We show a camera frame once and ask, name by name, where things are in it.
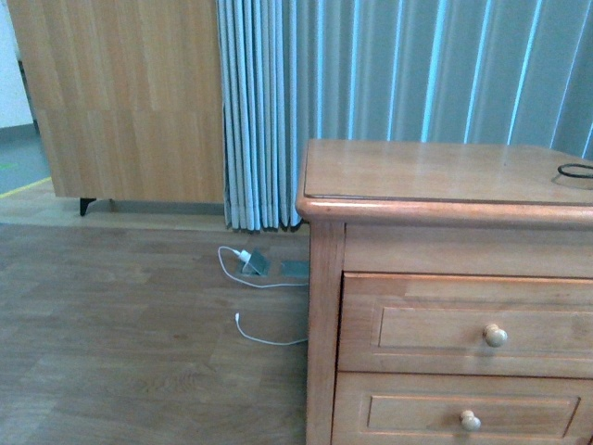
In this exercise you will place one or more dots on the wooden drawer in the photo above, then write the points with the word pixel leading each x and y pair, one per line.
pixel 433 324
pixel 425 409

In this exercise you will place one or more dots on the round wooden drawer knob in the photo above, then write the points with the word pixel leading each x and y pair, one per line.
pixel 494 336

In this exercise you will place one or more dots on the closed metal floor plate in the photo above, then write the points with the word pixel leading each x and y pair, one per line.
pixel 295 269

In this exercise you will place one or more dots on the open metal floor socket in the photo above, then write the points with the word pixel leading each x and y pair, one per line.
pixel 257 266

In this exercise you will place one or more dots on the white charger plug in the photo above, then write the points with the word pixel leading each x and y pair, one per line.
pixel 242 255

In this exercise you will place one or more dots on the grey pleated curtain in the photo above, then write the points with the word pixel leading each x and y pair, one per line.
pixel 497 72

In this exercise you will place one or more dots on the wooden nightstand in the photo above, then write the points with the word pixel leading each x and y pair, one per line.
pixel 436 209

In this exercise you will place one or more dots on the light wooden cabinet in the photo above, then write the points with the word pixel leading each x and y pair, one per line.
pixel 127 96

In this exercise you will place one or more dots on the black cabinet leg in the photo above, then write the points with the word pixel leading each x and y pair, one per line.
pixel 85 203

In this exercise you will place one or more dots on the round wooden lower knob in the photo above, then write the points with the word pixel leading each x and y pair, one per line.
pixel 469 421

